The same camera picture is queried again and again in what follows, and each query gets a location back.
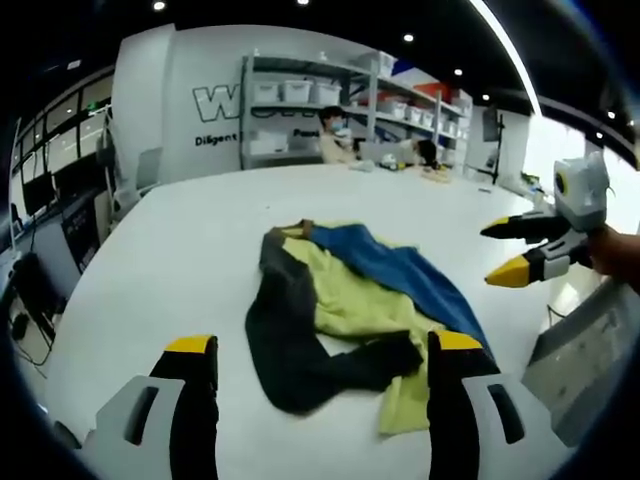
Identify grey metal shelving unit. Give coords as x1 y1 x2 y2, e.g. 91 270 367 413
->
239 49 474 172

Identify black office chair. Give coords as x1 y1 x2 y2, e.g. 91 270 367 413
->
8 251 69 349

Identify row of white storage boxes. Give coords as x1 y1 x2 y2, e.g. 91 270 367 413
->
249 49 471 142

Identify black computer monitor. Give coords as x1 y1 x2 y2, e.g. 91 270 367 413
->
21 171 55 217

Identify ceiling light strip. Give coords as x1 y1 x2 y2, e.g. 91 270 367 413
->
468 0 543 117

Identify dark standing banner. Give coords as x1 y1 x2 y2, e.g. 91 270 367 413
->
60 198 103 275

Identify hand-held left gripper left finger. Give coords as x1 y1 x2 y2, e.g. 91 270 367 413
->
82 334 220 480

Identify grey template board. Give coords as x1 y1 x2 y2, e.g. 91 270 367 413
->
521 276 640 449

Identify grey chair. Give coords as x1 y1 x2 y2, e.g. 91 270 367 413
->
133 146 167 194

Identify person's right hand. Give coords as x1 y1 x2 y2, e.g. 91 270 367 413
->
587 224 640 282

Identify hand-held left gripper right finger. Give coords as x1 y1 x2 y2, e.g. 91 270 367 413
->
425 329 569 480

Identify wooden items on table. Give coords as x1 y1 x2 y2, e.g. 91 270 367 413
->
420 166 453 185

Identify blue yellow grey garment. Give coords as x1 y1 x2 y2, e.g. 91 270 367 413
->
243 217 497 437

